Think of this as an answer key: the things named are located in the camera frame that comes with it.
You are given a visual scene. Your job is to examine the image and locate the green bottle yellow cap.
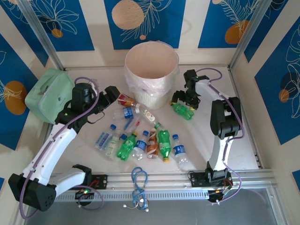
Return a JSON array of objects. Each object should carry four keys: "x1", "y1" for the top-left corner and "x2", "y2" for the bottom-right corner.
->
[
  {"x1": 116, "y1": 131, "x2": 138, "y2": 162},
  {"x1": 170, "y1": 102, "x2": 195, "y2": 121},
  {"x1": 157, "y1": 129, "x2": 172, "y2": 163}
]

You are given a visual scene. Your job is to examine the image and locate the red orange label bottle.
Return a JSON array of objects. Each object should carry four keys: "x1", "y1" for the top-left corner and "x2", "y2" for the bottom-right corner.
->
[{"x1": 118, "y1": 93, "x2": 136, "y2": 106}]

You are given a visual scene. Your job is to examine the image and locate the white cap blue label bottle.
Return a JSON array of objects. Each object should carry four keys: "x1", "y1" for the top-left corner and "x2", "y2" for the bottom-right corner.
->
[{"x1": 113, "y1": 104, "x2": 141, "y2": 120}]

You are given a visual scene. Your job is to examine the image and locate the clear bottle red blue inside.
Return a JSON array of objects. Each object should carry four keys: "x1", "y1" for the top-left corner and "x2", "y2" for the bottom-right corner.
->
[{"x1": 120, "y1": 118, "x2": 143, "y2": 141}]

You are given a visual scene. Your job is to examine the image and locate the green cap clear bottle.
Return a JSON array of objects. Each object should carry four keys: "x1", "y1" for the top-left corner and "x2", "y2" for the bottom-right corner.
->
[{"x1": 140, "y1": 108, "x2": 163, "y2": 130}]

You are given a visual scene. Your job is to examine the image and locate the long blue label bottle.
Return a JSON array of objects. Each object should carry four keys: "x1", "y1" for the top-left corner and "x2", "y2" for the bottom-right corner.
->
[{"x1": 95, "y1": 124, "x2": 117, "y2": 150}]

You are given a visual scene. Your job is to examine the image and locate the clear bottle pale green label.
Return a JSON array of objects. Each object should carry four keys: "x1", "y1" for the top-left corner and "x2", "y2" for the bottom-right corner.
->
[{"x1": 105, "y1": 135, "x2": 120, "y2": 160}]

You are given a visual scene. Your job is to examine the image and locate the brown drink bottle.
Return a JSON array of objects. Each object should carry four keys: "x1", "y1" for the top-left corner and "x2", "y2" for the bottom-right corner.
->
[{"x1": 147, "y1": 127, "x2": 158, "y2": 159}]

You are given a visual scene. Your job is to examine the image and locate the white bin with plastic liner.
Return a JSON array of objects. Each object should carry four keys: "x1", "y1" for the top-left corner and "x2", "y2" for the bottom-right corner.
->
[{"x1": 124, "y1": 41, "x2": 180, "y2": 110}]

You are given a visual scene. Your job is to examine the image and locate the mint green zip pouch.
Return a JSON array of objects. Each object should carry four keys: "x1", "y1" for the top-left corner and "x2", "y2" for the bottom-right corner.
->
[{"x1": 24, "y1": 68, "x2": 78, "y2": 125}]

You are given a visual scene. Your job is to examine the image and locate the blue stethoscope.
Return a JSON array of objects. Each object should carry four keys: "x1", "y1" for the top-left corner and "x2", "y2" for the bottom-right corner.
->
[{"x1": 123, "y1": 166, "x2": 150, "y2": 213}]

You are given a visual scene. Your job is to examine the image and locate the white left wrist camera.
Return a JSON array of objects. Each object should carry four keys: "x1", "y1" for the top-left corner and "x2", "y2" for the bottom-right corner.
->
[{"x1": 89, "y1": 79, "x2": 101, "y2": 94}]

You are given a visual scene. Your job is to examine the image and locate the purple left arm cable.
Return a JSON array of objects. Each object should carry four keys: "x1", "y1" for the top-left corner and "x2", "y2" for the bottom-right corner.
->
[{"x1": 19, "y1": 76, "x2": 105, "y2": 220}]

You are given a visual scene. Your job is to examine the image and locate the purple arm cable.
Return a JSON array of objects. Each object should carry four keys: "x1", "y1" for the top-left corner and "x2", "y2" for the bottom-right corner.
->
[
  {"x1": 195, "y1": 67, "x2": 246, "y2": 203},
  {"x1": 19, "y1": 76, "x2": 105, "y2": 220}
]

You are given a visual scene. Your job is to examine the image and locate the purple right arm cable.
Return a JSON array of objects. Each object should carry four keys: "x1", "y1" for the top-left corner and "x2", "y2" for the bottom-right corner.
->
[{"x1": 195, "y1": 67, "x2": 246, "y2": 203}]

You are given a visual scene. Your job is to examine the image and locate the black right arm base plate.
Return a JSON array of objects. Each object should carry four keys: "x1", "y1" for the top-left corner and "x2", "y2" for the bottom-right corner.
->
[{"x1": 188, "y1": 171, "x2": 233, "y2": 188}]

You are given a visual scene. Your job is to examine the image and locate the aluminium frame post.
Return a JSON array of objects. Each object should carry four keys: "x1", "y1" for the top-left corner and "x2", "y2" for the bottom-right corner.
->
[
  {"x1": 228, "y1": 0, "x2": 270, "y2": 71},
  {"x1": 16, "y1": 0, "x2": 65, "y2": 71}
]

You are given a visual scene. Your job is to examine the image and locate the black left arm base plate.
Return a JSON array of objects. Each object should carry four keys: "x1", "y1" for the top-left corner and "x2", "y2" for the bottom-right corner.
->
[{"x1": 65, "y1": 174, "x2": 108, "y2": 190}]

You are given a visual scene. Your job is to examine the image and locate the aluminium mounting rail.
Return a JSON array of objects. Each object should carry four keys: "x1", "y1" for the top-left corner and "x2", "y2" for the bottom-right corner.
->
[{"x1": 20, "y1": 170, "x2": 278, "y2": 194}]

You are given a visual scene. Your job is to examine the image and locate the grey slotted cable duct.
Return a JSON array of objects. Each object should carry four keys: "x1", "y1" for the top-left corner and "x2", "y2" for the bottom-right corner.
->
[{"x1": 29, "y1": 190, "x2": 210, "y2": 203}]

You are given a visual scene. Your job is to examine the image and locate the black connector board with wires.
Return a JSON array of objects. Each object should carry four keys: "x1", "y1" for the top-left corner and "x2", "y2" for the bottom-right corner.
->
[
  {"x1": 75, "y1": 189, "x2": 95, "y2": 200},
  {"x1": 207, "y1": 189, "x2": 230, "y2": 203}
]

